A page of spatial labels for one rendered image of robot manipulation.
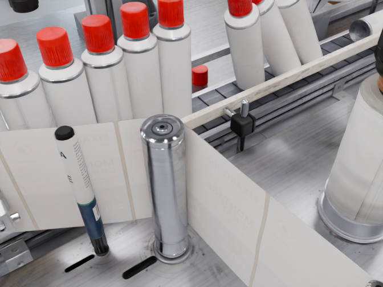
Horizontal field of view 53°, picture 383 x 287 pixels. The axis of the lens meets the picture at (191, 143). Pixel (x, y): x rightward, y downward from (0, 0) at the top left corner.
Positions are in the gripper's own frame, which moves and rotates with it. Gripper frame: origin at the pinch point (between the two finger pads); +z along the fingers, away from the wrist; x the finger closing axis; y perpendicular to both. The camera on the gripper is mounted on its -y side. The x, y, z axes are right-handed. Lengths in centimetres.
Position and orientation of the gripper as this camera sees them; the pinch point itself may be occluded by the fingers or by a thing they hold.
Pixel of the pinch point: (312, 3)
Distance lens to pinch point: 72.5
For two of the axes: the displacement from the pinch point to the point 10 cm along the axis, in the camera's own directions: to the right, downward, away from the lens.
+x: 7.2, 0.3, 6.9
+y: 5.7, 5.6, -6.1
